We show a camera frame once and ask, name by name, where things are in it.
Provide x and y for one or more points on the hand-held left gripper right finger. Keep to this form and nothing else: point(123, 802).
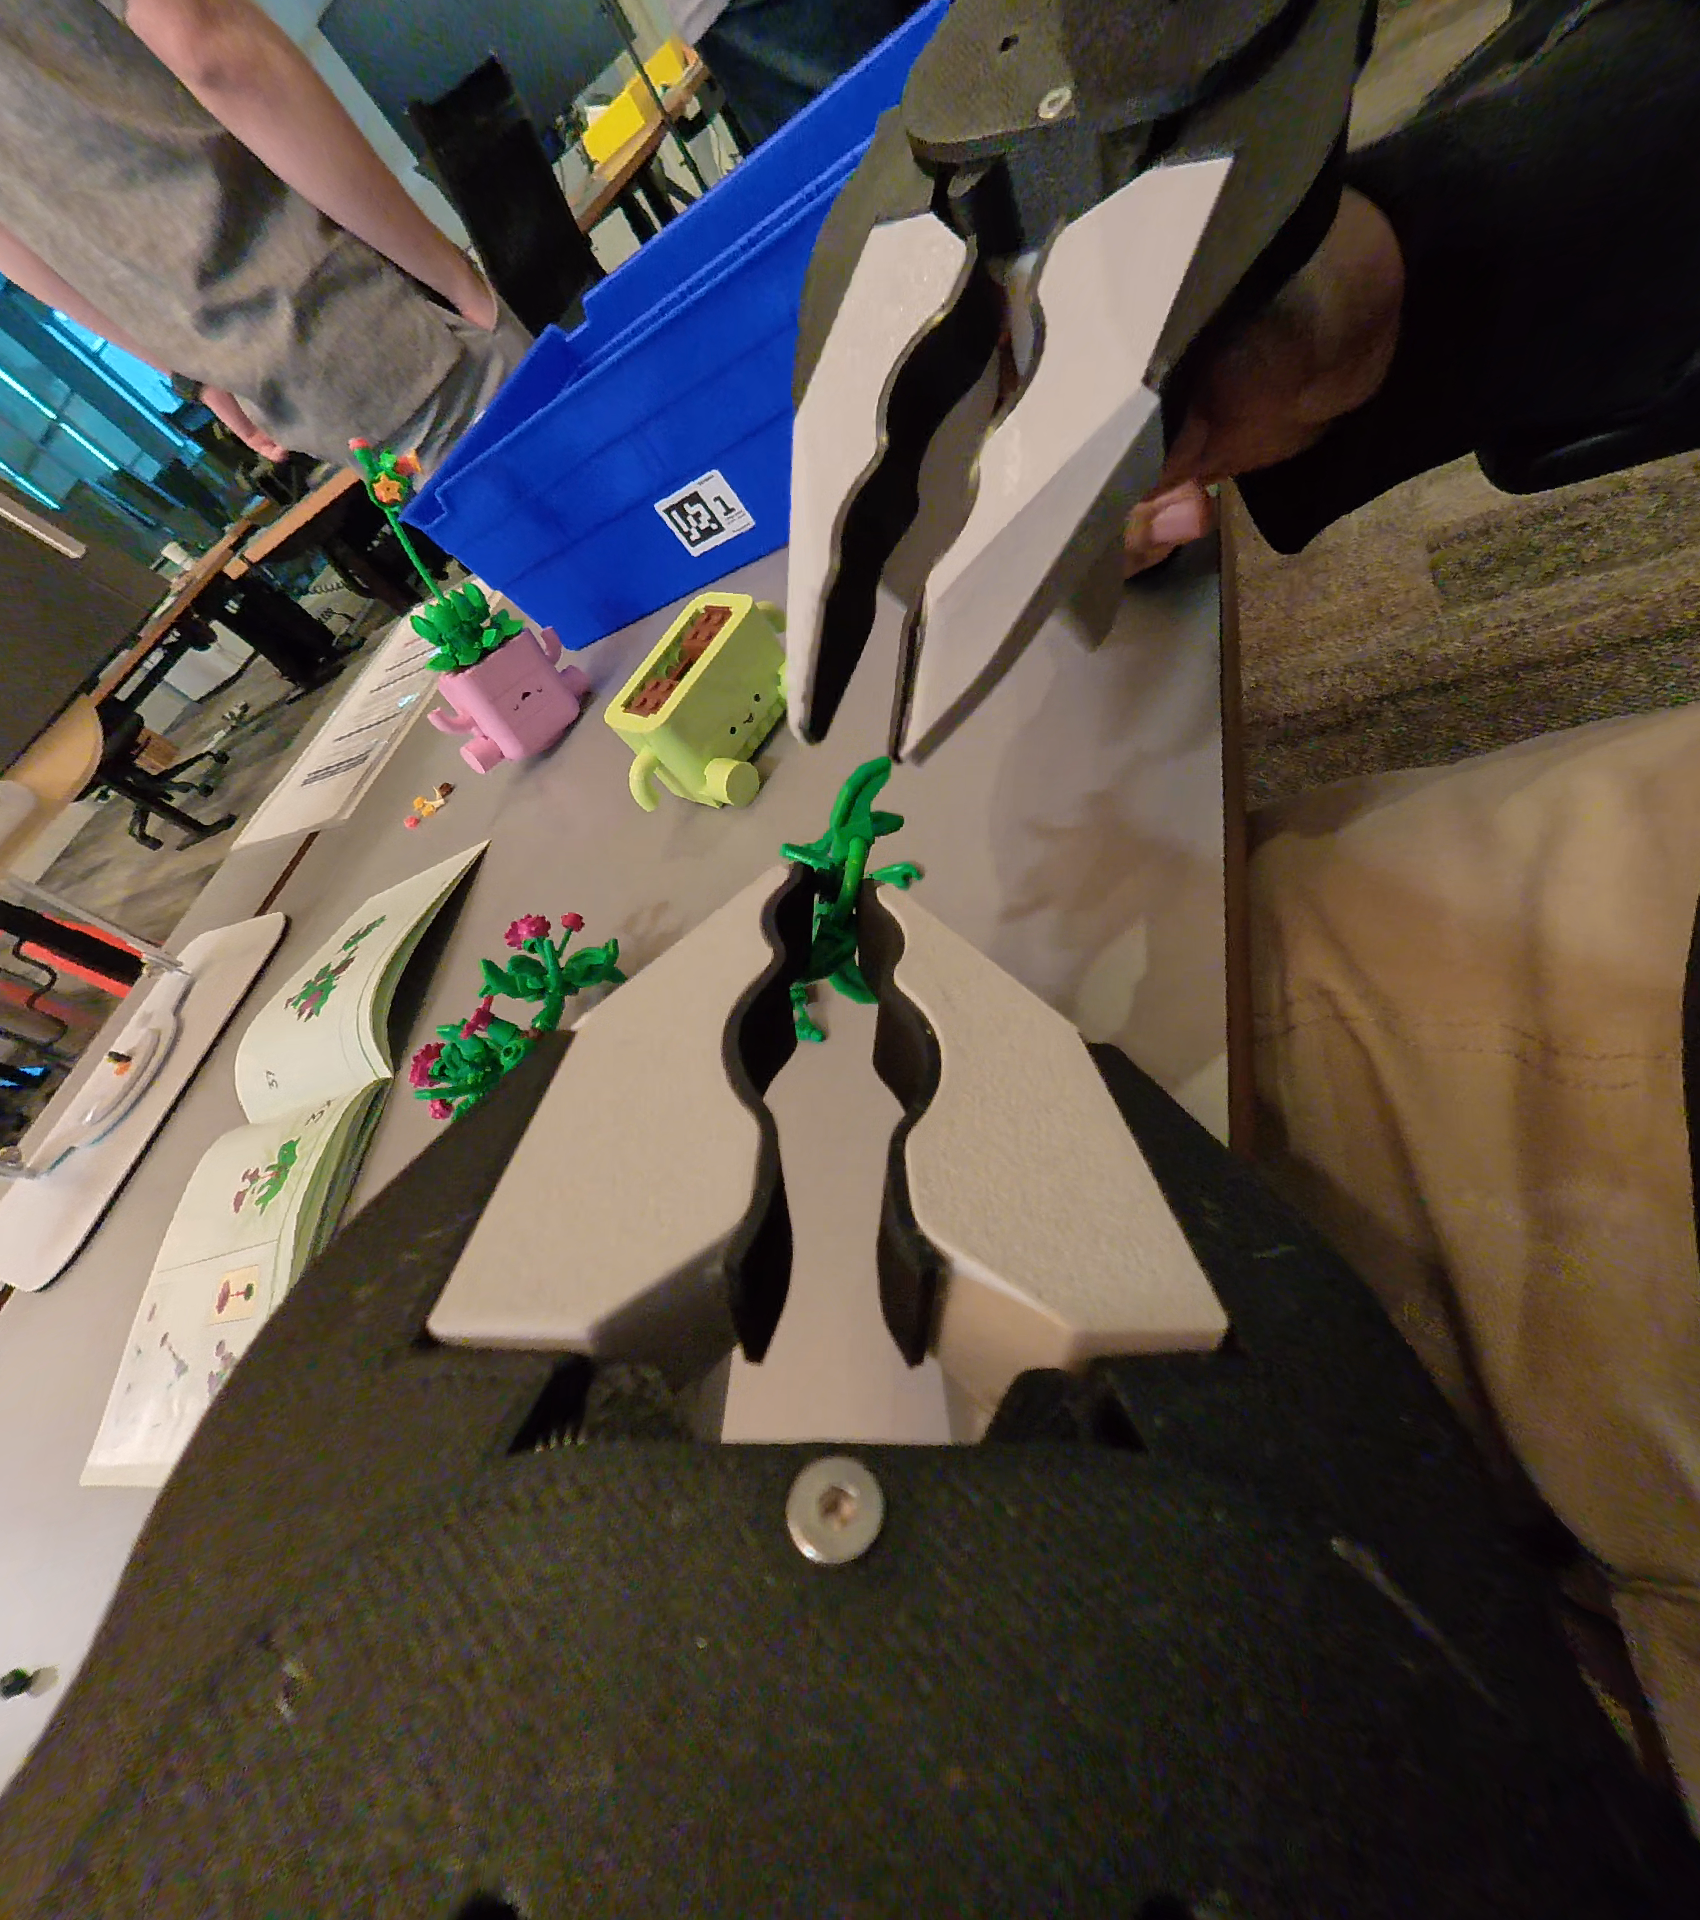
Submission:
point(1045, 1184)

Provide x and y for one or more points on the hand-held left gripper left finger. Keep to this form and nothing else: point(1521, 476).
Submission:
point(610, 1170)

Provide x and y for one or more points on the small yellow bin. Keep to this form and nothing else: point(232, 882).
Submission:
point(633, 112)

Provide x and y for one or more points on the blue plastic bin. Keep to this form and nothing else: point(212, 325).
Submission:
point(640, 375)

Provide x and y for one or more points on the person's right hand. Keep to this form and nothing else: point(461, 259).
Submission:
point(1284, 404)

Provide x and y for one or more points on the green toy plant stem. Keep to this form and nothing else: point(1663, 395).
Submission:
point(850, 841)

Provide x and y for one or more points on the printed paper sheet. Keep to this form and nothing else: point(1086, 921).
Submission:
point(341, 734)

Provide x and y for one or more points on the small orange toy pieces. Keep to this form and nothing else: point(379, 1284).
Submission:
point(427, 806)

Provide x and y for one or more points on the black office chair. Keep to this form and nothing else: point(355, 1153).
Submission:
point(161, 772)

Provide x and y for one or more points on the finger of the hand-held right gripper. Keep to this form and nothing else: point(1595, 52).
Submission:
point(1074, 451)
point(850, 421)

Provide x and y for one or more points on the pink toy planter with plant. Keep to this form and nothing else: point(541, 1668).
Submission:
point(513, 698)

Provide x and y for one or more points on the yellow-green toy planter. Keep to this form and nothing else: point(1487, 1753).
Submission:
point(709, 704)

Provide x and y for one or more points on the open instruction booklet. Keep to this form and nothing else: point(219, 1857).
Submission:
point(324, 1005)

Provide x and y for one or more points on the person's right forearm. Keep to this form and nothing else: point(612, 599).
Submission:
point(1570, 224)

